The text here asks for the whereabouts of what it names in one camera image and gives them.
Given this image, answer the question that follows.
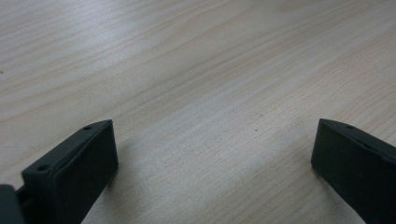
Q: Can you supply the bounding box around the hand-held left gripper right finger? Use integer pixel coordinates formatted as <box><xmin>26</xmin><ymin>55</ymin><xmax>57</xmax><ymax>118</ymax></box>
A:
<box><xmin>310</xmin><ymin>118</ymin><xmax>396</xmax><ymax>224</ymax></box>

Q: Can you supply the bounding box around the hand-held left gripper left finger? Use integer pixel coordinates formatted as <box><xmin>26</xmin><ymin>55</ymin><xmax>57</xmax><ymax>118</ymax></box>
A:
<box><xmin>21</xmin><ymin>119</ymin><xmax>120</xmax><ymax>224</ymax></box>

